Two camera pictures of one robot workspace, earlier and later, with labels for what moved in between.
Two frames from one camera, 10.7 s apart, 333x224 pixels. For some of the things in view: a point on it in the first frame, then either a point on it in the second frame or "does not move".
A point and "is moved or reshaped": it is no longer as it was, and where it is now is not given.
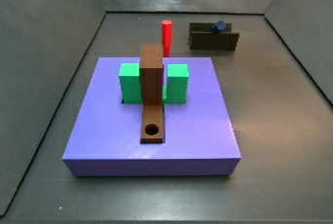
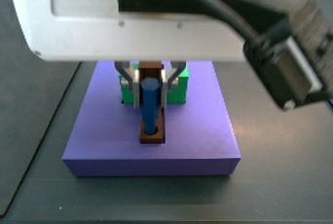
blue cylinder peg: (218, 26) is moved or reshaped
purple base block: (199, 144) does not move
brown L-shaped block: (151, 93) does not move
